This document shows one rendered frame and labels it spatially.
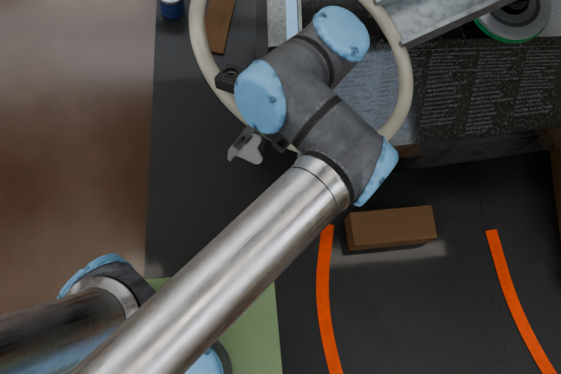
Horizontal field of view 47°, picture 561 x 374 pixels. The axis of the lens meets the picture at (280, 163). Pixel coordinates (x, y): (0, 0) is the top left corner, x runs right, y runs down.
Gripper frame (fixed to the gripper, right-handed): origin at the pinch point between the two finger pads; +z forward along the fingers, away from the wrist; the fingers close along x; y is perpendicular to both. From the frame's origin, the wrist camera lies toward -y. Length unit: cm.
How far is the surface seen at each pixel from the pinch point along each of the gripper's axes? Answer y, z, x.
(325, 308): 62, 102, 36
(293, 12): -8, 23, 59
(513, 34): 41, -2, 77
